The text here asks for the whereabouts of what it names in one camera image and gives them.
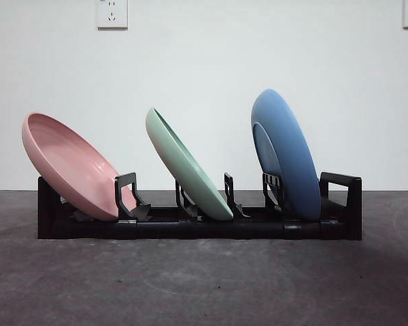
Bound green plate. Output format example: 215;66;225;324
145;107;234;221

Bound blue plate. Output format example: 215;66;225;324
250;88;322;222

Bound pink plate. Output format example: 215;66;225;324
21;112;137;220

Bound black plastic dish rack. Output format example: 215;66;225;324
37;171;363;242

